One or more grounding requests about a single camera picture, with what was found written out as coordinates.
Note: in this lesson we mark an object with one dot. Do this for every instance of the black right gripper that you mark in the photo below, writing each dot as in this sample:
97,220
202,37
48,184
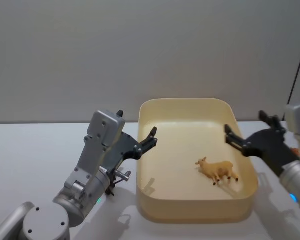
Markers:
270,145

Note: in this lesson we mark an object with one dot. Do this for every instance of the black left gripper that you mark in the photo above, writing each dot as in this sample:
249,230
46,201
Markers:
125,146

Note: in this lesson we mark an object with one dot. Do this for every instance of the small orange object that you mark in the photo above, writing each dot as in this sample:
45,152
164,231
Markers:
295,151

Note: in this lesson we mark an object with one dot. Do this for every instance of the cream plastic tray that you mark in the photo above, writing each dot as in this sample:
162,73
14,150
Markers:
180,140

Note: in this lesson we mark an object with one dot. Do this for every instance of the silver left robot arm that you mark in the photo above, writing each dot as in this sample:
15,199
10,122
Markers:
95,150

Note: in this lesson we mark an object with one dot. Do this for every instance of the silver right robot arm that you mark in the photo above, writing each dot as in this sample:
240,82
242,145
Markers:
296,175

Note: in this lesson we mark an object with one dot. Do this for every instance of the tan toy goat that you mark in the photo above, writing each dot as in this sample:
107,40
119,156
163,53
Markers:
220,168

